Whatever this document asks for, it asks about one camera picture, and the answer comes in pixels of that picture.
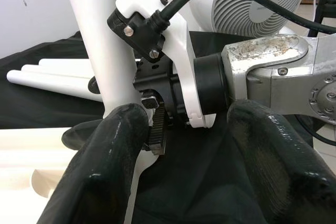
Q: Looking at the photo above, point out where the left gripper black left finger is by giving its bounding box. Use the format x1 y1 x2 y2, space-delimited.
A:
36 102 151 224

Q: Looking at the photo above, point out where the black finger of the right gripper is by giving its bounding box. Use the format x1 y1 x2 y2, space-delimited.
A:
87 76 100 95
61 118 104 153

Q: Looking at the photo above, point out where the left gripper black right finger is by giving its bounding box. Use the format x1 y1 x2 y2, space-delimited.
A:
227 100 336 224

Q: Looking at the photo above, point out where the white plastic table top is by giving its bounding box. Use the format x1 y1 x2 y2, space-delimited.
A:
0 126 161 224

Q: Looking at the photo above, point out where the black cloth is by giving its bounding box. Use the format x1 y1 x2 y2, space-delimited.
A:
0 30 316 224

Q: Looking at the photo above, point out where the white round fan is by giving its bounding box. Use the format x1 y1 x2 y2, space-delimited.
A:
187 0 310 39

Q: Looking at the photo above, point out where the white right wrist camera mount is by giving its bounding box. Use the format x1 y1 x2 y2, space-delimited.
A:
106 0 218 130

